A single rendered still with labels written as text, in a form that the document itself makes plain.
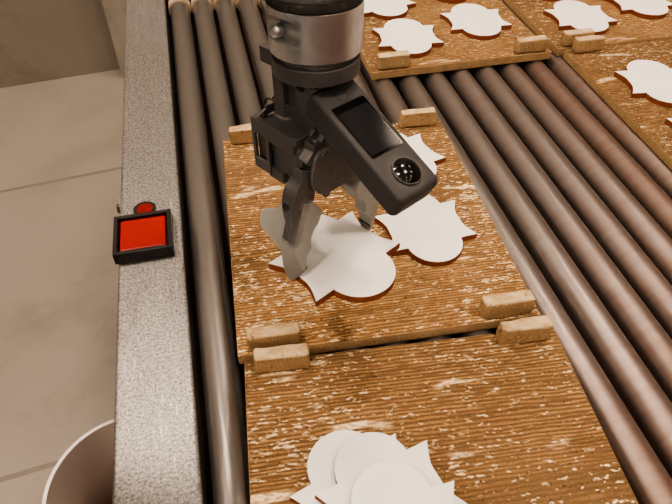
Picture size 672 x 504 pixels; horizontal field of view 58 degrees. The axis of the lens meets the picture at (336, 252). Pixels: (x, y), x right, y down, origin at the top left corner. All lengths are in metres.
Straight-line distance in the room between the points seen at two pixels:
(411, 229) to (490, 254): 0.10
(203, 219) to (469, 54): 0.62
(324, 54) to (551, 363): 0.41
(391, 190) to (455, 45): 0.81
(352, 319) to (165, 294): 0.24
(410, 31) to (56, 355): 1.36
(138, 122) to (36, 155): 1.71
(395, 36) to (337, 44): 0.77
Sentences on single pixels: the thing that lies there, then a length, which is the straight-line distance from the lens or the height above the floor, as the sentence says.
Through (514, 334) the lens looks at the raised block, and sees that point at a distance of 0.69.
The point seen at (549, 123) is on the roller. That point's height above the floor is 0.91.
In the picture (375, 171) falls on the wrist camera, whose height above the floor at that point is 1.20.
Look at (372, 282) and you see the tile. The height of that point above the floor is 1.05.
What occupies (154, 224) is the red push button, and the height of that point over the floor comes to 0.93.
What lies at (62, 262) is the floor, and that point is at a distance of 2.25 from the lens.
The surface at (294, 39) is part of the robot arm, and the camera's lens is 0.47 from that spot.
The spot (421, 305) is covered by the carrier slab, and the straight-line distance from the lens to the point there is 0.72.
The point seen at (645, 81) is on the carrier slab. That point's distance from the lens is 1.21.
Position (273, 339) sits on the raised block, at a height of 0.96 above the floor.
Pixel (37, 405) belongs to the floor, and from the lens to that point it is 1.91.
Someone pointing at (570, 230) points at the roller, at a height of 0.92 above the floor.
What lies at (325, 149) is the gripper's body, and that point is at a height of 1.19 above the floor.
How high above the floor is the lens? 1.49
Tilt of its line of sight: 46 degrees down
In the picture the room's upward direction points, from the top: straight up
